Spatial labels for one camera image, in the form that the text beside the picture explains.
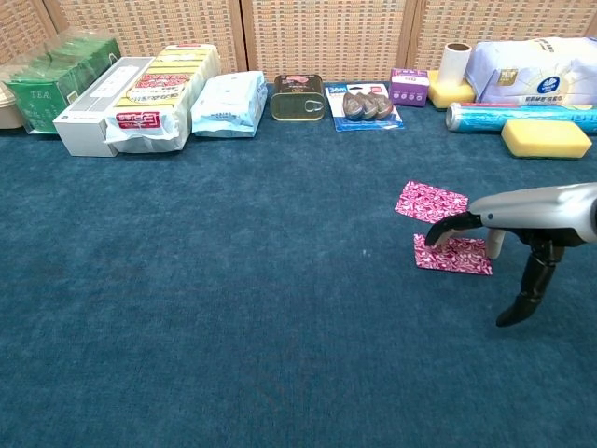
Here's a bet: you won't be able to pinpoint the small purple box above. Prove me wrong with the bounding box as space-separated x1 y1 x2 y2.
388 67 430 108

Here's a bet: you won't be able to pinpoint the dark blue table cloth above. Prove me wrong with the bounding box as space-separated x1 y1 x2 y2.
0 81 597 448

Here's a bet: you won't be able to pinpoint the blue correction tape blister pack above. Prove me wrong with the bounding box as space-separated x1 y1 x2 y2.
325 82 406 133

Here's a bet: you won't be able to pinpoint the clear box green tea bags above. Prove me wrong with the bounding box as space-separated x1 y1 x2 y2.
0 28 123 135

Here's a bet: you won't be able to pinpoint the pink patterned packet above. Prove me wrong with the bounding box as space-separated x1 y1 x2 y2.
413 233 493 276
395 180 469 220

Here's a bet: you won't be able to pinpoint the beige lunch box container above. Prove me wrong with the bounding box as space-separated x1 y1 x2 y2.
0 78 27 131

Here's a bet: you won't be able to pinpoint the pink patterned packet bottom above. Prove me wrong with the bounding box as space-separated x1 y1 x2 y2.
413 233 493 276

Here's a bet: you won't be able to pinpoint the blue cling film roll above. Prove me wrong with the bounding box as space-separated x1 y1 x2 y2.
445 102 597 136

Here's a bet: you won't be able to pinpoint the yellow sponge multipack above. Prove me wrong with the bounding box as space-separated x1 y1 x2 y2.
103 44 223 154

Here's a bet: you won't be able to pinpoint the large white tissue pack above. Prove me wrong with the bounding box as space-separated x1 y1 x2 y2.
465 36 597 106

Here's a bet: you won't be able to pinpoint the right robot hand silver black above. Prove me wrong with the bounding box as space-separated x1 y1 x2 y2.
424 182 597 328

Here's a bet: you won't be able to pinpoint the wicker folding screen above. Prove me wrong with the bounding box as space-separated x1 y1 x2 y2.
0 0 597 86

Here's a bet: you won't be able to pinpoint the white lint roller refill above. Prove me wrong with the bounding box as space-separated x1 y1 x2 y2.
441 42 473 90

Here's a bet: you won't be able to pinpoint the light blue wet wipes pack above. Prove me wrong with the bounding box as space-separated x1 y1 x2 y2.
190 70 269 139

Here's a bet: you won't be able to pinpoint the dark gold luncheon meat can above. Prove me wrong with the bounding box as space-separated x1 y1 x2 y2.
270 74 326 122

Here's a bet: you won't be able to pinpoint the white power strip box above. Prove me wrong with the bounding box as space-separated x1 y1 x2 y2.
52 56 158 158

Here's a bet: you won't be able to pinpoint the yellow sponge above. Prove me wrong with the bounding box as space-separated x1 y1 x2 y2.
427 69 477 111
500 119 593 160

